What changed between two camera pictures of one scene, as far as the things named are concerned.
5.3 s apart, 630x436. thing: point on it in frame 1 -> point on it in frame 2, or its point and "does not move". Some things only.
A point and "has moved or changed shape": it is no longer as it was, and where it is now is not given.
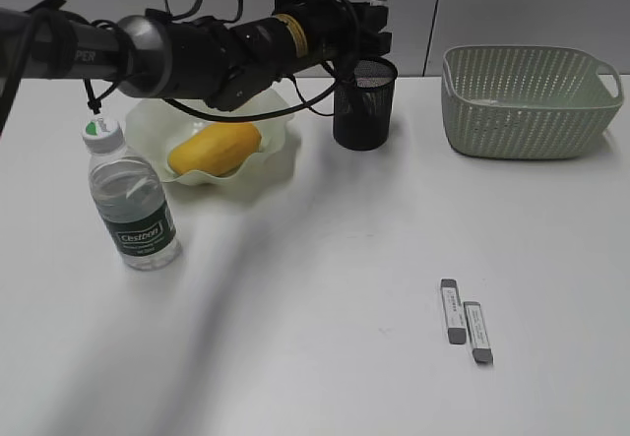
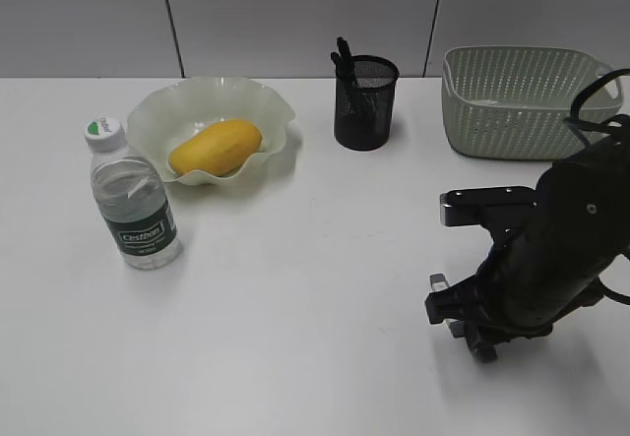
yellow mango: [218, 148] does not move
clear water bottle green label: [133, 197] does not move
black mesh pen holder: [363, 110] does not move
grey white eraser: [453, 309] has moved or changed shape
